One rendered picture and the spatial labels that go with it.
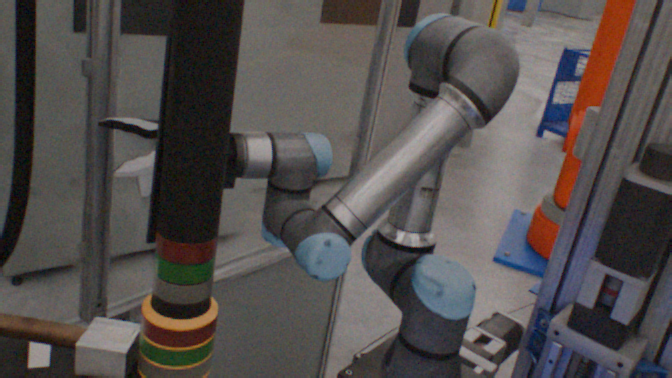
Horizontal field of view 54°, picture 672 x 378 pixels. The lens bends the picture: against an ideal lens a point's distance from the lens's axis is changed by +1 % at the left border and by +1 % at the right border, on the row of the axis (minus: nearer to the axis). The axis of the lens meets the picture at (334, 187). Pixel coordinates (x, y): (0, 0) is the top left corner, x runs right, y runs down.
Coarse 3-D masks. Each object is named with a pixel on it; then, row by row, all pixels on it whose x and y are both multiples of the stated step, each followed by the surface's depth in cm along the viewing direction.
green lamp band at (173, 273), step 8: (216, 256) 37; (160, 264) 36; (168, 264) 36; (208, 264) 36; (160, 272) 36; (168, 272) 36; (176, 272) 36; (184, 272) 36; (192, 272) 36; (200, 272) 36; (208, 272) 37; (168, 280) 36; (176, 280) 36; (184, 280) 36; (192, 280) 36; (200, 280) 36
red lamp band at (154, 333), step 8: (144, 320) 37; (216, 320) 39; (144, 328) 37; (152, 328) 37; (160, 328) 37; (200, 328) 37; (208, 328) 38; (152, 336) 37; (160, 336) 37; (168, 336) 37; (176, 336) 37; (184, 336) 37; (192, 336) 37; (200, 336) 37; (208, 336) 38; (160, 344) 37; (168, 344) 37; (176, 344) 37; (184, 344) 37; (192, 344) 37
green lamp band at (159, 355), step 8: (144, 336) 38; (144, 344) 38; (152, 344) 37; (208, 344) 38; (144, 352) 38; (152, 352) 37; (160, 352) 37; (168, 352) 37; (176, 352) 37; (184, 352) 37; (192, 352) 37; (200, 352) 38; (208, 352) 39; (152, 360) 38; (160, 360) 37; (168, 360) 37; (176, 360) 37; (184, 360) 37; (192, 360) 38; (200, 360) 38
